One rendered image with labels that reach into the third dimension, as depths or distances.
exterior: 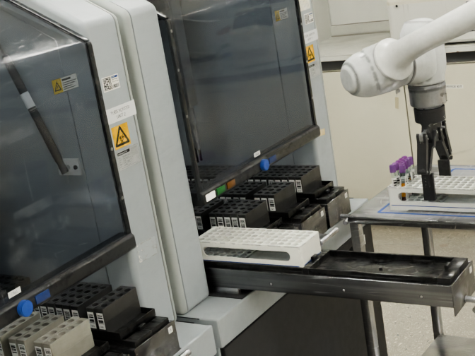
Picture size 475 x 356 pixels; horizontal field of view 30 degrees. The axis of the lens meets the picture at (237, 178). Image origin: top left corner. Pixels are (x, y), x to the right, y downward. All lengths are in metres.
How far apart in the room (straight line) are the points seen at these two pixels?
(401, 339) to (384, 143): 1.33
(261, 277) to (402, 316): 1.62
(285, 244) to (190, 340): 0.31
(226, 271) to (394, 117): 2.43
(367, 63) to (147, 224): 0.61
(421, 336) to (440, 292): 1.59
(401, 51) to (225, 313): 0.71
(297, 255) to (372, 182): 2.58
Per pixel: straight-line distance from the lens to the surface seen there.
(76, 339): 1.77
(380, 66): 2.01
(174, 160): 2.00
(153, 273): 1.96
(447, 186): 2.23
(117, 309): 1.85
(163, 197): 1.98
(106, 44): 1.84
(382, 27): 5.02
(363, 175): 4.57
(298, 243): 2.01
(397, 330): 3.51
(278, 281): 2.04
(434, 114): 2.19
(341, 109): 4.52
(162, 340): 1.86
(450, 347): 2.76
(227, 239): 2.12
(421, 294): 1.89
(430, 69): 2.14
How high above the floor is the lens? 1.56
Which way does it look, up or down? 15 degrees down
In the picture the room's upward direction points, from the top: 10 degrees counter-clockwise
